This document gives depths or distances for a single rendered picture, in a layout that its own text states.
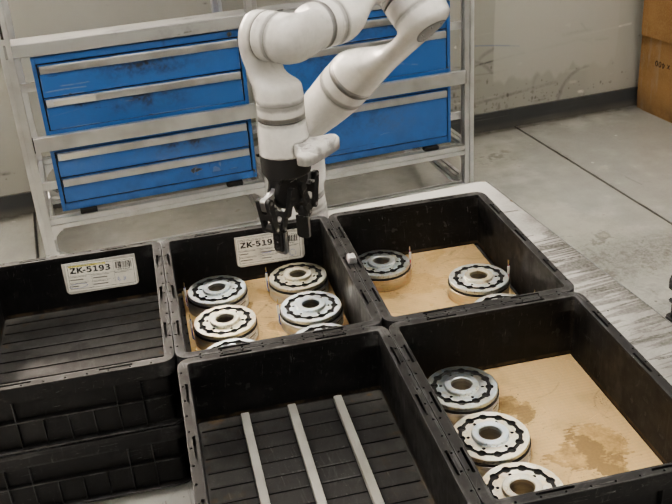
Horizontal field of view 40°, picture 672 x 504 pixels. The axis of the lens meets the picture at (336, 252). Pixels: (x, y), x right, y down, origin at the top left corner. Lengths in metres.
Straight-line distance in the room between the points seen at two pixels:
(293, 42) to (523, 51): 3.56
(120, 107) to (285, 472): 2.27
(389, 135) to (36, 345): 2.26
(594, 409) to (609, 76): 3.86
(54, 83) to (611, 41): 2.91
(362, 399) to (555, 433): 0.28
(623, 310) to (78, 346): 1.00
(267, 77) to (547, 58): 3.61
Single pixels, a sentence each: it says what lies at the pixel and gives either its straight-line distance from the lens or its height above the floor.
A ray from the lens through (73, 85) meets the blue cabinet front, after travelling 3.30.
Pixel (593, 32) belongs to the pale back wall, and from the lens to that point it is 4.97.
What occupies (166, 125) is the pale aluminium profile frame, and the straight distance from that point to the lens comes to 3.34.
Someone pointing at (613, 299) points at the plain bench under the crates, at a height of 0.70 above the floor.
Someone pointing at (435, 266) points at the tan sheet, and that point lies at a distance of 1.69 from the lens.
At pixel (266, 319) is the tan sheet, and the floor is 0.83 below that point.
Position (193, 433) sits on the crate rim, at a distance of 1.16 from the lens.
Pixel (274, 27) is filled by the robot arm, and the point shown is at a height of 1.34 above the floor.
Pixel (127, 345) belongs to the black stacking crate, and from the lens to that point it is 1.55.
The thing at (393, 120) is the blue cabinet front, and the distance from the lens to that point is 3.61.
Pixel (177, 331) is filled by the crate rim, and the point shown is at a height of 0.92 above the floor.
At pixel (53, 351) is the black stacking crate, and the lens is 1.58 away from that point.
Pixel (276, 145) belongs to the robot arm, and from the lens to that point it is 1.33.
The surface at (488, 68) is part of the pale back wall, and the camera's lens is 4.72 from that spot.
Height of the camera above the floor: 1.62
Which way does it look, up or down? 27 degrees down
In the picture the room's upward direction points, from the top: 4 degrees counter-clockwise
